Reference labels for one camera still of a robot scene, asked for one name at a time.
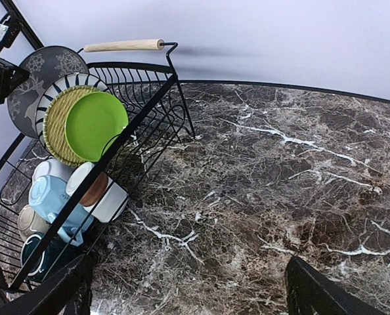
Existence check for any white bowl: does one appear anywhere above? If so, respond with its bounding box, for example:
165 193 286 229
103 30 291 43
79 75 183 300
32 158 74 184

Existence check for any grey deer pattern plate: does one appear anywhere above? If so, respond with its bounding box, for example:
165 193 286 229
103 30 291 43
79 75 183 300
7 45 89 138

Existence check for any woven yellow green plate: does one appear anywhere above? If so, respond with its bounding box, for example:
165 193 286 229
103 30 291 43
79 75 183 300
43 85 100 167

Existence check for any white cup with brown band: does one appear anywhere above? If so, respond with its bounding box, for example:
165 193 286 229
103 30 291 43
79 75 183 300
66 161 109 207

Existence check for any dark green mug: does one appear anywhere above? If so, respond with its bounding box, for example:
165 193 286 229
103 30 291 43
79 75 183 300
20 232 81 283

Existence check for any blue striped white plate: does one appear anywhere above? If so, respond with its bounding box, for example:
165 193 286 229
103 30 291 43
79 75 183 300
35 73 109 148

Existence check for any white utensil caddy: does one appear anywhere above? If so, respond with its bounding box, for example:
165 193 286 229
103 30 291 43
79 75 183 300
83 178 128 223

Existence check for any black wire dish rack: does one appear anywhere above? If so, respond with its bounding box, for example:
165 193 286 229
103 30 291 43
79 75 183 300
0 38 196 293

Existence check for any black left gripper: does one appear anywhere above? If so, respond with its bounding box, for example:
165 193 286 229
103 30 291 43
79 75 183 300
0 58 30 105

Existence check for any bright green plate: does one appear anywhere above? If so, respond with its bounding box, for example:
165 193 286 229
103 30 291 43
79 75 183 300
64 91 129 162

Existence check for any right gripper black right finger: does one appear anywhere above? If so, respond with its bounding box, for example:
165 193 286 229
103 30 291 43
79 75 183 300
285 256 383 315

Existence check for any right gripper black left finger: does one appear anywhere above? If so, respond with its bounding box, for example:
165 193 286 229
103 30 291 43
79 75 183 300
0 255 93 314

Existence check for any light blue mug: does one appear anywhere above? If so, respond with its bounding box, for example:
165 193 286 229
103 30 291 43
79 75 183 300
28 175 94 247

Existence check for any beige ribbed cup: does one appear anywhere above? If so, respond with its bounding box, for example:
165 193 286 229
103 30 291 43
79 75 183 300
17 205 50 241

